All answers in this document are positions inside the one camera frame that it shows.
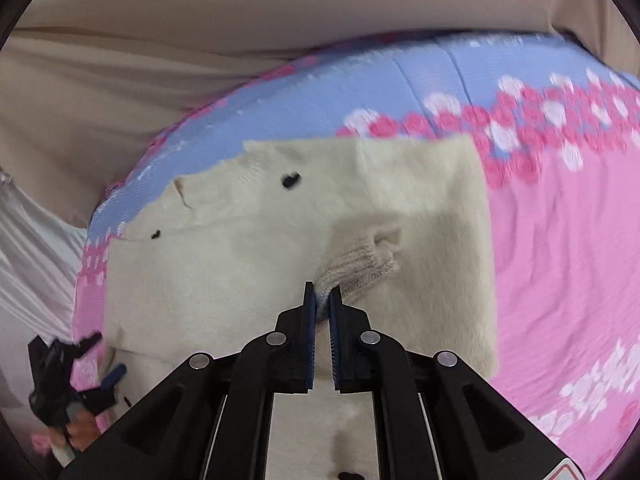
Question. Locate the beige curtain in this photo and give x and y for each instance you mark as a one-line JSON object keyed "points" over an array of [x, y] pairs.
{"points": [[150, 60]]}

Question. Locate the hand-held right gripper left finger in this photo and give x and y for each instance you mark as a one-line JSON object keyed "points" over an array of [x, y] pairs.
{"points": [[310, 340]]}

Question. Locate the person's left hand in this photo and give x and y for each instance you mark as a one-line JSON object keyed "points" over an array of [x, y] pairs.
{"points": [[77, 430]]}

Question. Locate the white satin curtain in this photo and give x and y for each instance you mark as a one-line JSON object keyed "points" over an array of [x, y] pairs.
{"points": [[30, 260]]}

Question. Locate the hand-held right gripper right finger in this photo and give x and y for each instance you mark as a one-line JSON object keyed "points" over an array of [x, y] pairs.
{"points": [[335, 340]]}

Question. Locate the pink blue floral bed sheet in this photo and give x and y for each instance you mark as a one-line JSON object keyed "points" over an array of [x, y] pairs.
{"points": [[560, 260]]}

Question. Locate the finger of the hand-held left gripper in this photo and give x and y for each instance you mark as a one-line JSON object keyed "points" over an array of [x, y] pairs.
{"points": [[86, 343], [114, 376]]}

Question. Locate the cream knit sweater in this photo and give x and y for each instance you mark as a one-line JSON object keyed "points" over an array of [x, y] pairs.
{"points": [[240, 250]]}

